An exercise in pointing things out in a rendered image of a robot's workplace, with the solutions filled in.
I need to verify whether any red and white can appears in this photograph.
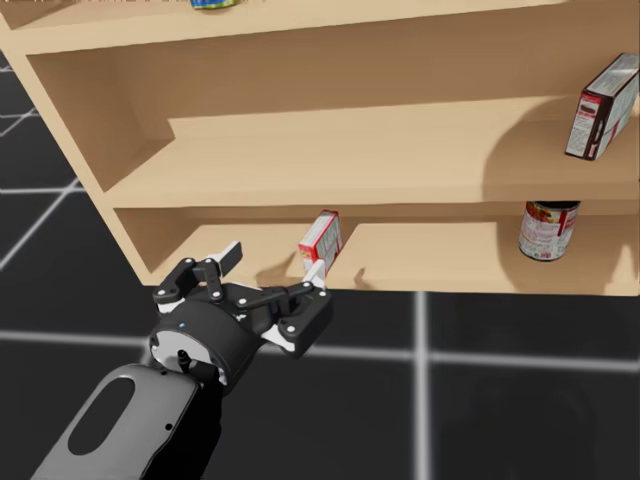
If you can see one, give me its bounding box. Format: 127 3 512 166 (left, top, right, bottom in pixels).
517 200 582 263

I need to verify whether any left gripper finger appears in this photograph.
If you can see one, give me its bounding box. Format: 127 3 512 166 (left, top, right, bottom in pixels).
152 241 244 314
233 259 335 360

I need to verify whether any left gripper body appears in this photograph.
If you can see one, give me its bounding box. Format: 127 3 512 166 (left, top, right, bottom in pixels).
147 282 276 399

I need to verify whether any brown and white carton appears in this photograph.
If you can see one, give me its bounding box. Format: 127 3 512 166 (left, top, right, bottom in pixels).
564 52 640 162

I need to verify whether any red and white carton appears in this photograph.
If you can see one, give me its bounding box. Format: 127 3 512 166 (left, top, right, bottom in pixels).
298 209 344 277

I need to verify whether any pale wooden shelf unit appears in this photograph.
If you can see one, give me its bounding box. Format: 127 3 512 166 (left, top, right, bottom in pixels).
0 0 640 299

